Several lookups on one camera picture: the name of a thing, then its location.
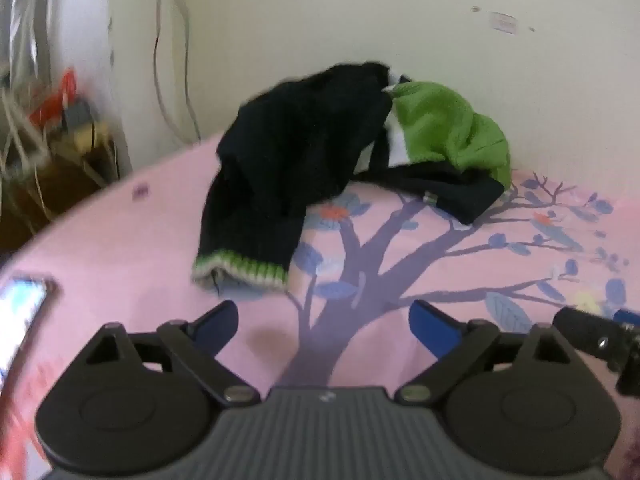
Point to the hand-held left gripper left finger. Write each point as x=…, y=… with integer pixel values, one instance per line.
x=216, y=324

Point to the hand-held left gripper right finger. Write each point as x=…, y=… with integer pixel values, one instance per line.
x=434, y=327

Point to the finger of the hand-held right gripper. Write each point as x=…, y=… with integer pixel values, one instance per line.
x=590, y=332
x=629, y=316

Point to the black and green sweater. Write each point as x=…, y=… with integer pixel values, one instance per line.
x=300, y=160

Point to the pink tree print bed sheet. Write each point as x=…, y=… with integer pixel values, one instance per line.
x=125, y=240

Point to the smartphone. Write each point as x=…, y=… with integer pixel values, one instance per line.
x=20, y=320

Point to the red plastic item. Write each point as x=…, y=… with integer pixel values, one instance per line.
x=52, y=97

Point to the small wall sticker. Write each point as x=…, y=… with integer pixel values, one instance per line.
x=503, y=22

